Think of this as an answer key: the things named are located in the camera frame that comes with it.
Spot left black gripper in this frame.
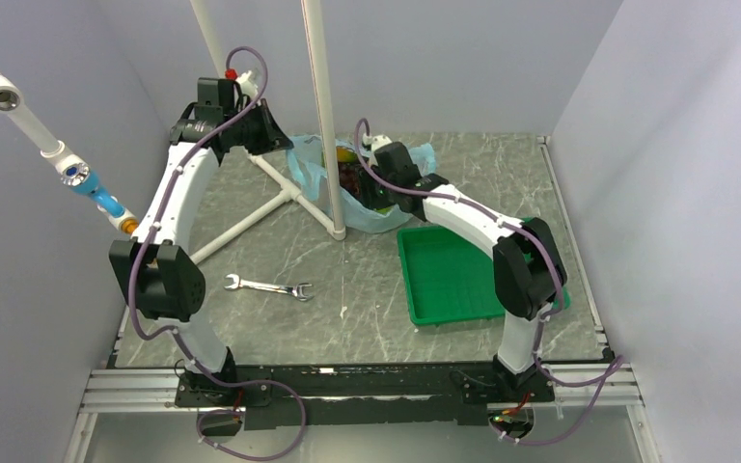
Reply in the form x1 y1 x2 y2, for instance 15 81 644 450
226 98 295 157

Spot dark fake grapes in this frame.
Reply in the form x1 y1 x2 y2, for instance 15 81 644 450
338 162 363 201

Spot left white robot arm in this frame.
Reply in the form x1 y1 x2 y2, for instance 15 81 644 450
109 71 292 405

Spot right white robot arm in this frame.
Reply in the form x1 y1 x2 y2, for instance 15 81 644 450
354 135 567 400

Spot fake mango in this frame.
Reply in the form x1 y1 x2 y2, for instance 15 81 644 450
336 146 358 164

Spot white PVC pipe stand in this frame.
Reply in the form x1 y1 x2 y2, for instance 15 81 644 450
191 0 346 263

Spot green plastic tray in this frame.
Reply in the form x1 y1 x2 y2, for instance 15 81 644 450
397 220 571 327

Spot silver combination wrench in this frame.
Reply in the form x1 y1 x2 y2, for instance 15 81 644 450
224 274 314 302

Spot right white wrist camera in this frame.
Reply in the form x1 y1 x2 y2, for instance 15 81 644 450
369 135 393 151

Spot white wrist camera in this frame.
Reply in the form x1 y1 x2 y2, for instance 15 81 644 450
369 135 393 151
224 68 262 99

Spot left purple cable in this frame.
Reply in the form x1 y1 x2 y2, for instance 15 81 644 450
125 45 308 463

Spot purple cable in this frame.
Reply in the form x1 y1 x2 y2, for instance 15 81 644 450
125 45 308 463
352 118 626 448

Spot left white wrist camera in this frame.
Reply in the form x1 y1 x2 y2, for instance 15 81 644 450
224 68 262 99

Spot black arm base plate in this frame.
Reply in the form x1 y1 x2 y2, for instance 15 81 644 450
174 361 555 430

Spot aluminium rail frame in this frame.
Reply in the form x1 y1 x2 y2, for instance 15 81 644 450
64 362 661 462

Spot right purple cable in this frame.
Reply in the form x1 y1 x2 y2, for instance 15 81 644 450
352 118 626 448

